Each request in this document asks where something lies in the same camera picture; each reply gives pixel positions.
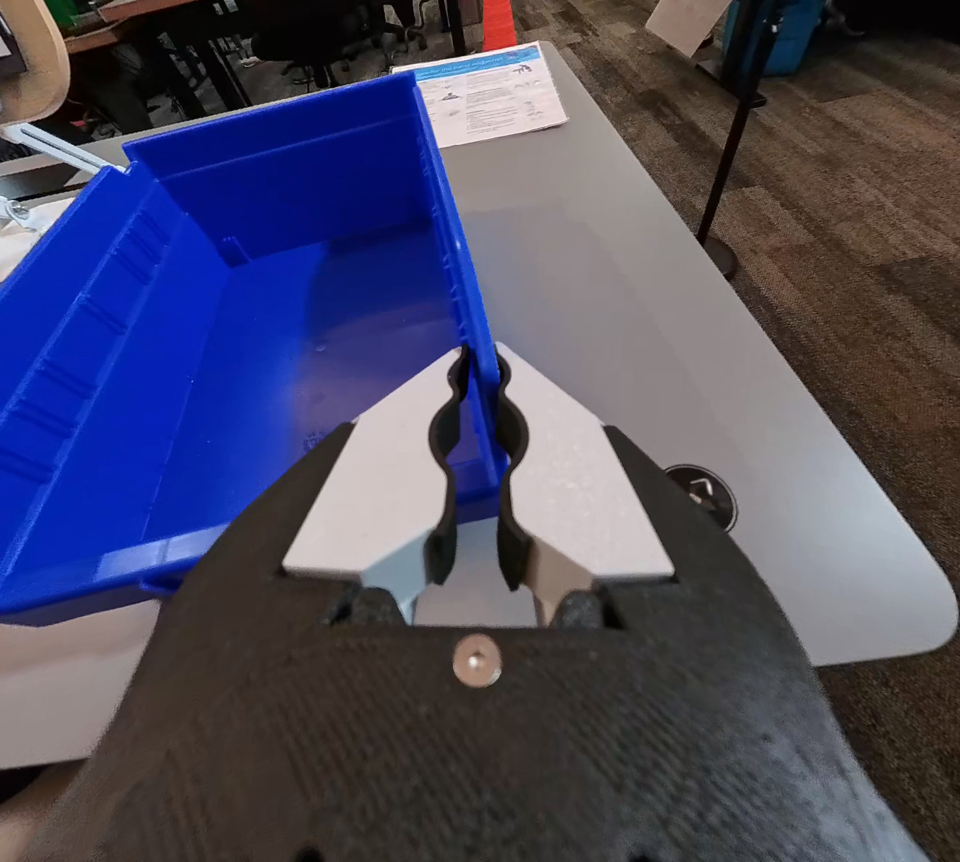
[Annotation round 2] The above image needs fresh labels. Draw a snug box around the black office chair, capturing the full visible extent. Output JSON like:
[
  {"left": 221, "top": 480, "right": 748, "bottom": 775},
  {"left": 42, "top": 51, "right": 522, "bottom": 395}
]
[{"left": 247, "top": 0, "right": 430, "bottom": 91}]

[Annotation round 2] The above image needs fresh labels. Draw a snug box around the grey desk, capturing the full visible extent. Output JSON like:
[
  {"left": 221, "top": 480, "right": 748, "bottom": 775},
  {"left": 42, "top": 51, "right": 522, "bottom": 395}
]
[{"left": 0, "top": 40, "right": 960, "bottom": 773}]

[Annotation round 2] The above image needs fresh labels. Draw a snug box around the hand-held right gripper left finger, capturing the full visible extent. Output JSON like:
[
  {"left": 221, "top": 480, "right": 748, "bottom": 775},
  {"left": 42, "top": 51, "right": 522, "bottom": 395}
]
[{"left": 282, "top": 346, "right": 472, "bottom": 625}]

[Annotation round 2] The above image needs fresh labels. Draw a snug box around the blue plastic bin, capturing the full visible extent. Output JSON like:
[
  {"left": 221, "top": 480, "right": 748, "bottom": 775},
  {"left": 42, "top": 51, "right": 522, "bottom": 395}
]
[{"left": 0, "top": 82, "right": 505, "bottom": 627}]

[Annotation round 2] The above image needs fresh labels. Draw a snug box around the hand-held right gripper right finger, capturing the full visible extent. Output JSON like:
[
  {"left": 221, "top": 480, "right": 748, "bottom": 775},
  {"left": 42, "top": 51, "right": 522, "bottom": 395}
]
[{"left": 495, "top": 342, "right": 678, "bottom": 628}]

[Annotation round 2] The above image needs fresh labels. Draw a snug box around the blue white paper leaflet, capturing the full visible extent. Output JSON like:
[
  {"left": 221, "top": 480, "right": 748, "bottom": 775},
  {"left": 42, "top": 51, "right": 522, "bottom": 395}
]
[{"left": 393, "top": 40, "right": 570, "bottom": 149}]

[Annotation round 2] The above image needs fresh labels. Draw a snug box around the black round desk grommet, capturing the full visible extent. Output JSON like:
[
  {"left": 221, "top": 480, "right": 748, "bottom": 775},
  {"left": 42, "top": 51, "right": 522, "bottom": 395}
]
[{"left": 663, "top": 464, "right": 740, "bottom": 532}]

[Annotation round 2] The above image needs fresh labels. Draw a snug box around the black stand pole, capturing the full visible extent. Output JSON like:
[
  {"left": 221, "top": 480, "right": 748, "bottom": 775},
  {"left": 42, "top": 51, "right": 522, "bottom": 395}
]
[{"left": 693, "top": 0, "right": 777, "bottom": 280}]

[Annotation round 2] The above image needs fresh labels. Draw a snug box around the instruction sheet on stand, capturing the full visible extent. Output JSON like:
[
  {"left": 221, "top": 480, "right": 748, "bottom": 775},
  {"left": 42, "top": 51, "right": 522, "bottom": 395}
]
[{"left": 0, "top": 0, "right": 72, "bottom": 124}]

